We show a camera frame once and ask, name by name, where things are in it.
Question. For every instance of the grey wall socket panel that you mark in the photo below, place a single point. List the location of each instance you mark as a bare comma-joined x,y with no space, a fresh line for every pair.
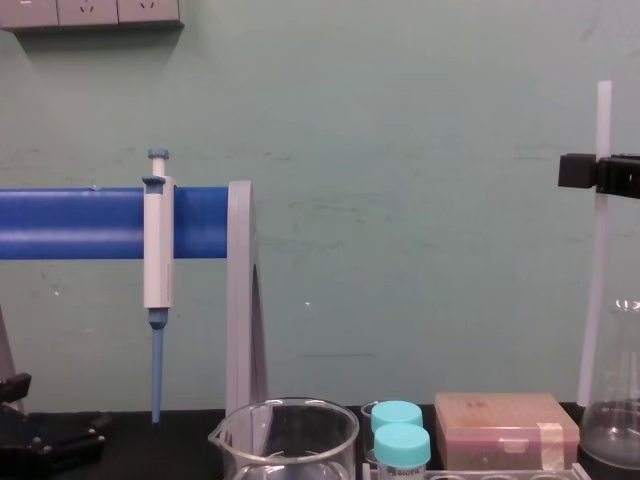
90,12

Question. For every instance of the teal capped sample tube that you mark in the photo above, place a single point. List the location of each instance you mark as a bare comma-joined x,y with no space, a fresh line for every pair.
402,445
396,412

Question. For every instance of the white and blue pipette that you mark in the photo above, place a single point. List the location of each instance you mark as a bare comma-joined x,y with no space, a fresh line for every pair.
158,250

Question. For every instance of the beige tape strip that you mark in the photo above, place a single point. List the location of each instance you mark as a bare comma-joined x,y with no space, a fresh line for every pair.
550,445

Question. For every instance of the clear glass conical flask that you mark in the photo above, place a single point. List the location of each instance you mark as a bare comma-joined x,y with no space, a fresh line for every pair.
612,420

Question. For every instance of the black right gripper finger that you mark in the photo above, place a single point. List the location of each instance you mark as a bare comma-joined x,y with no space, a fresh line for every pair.
576,171
620,176

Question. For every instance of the blue and grey pipette stand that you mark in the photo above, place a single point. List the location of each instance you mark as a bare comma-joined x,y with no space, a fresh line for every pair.
75,222

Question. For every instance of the clear plastic tube rack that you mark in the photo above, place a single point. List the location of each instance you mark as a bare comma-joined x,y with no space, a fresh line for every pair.
500,475

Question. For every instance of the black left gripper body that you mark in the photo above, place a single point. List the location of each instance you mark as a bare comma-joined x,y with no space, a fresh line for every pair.
15,445

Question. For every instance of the clear glass beaker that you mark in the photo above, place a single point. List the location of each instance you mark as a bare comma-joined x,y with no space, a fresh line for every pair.
300,440

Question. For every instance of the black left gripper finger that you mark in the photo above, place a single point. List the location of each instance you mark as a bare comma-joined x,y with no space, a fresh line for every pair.
15,389
75,434

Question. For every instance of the pink pipette tip box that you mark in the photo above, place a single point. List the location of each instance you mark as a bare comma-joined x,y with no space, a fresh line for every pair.
495,425

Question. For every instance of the small clear glass vial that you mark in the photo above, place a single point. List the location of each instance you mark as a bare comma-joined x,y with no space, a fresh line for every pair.
367,435

